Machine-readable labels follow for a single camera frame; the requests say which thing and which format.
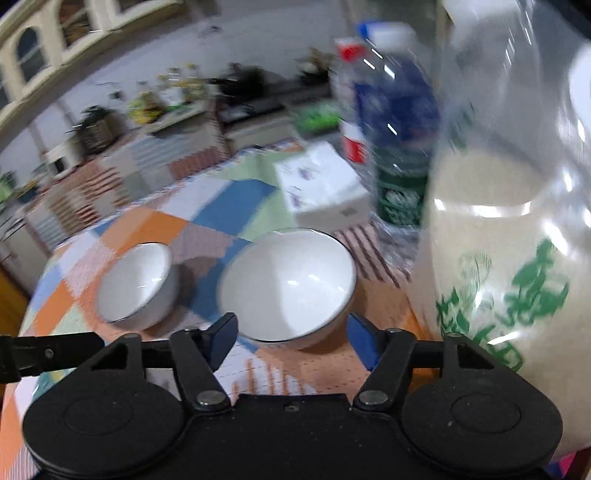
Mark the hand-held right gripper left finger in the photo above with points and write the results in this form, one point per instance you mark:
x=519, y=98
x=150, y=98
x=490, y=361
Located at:
x=224, y=337

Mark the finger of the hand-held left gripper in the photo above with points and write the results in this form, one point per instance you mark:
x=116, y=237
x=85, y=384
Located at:
x=46, y=353

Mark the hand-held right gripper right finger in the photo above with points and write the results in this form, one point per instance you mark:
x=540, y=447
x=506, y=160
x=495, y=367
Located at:
x=362, y=338

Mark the white ribbed bowl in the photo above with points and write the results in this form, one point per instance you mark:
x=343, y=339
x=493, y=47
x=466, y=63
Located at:
x=286, y=290
x=138, y=281

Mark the checked patchwork tablecloth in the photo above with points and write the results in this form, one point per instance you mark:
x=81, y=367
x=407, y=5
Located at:
x=138, y=226

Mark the green label water bottle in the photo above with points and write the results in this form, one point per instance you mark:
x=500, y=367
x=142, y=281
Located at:
x=399, y=194

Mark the white tissue box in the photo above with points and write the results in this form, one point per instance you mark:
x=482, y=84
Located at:
x=323, y=184

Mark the clear bag of rice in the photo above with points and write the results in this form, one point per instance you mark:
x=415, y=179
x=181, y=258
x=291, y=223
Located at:
x=485, y=207

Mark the striped counter cloth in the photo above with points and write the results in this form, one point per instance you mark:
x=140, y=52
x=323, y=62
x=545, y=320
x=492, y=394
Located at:
x=115, y=173

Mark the white rice cooker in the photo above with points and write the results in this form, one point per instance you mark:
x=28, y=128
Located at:
x=61, y=159

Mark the red label water bottle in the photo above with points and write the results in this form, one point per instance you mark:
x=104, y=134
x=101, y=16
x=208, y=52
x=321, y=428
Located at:
x=351, y=143

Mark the green plastic basket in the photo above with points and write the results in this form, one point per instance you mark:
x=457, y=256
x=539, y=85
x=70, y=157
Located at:
x=321, y=117

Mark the dark pressure cooker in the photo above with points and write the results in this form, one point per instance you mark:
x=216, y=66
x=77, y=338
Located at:
x=94, y=124

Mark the black gas stove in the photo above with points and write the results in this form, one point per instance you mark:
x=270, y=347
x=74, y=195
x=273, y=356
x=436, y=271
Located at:
x=272, y=101

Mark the black wok with lid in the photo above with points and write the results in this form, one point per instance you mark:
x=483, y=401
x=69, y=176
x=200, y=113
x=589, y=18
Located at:
x=242, y=82

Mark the cream cooking pot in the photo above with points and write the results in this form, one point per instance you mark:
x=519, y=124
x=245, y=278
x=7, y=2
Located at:
x=314, y=63

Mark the cream wall cabinet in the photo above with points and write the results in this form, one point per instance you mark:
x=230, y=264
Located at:
x=55, y=46

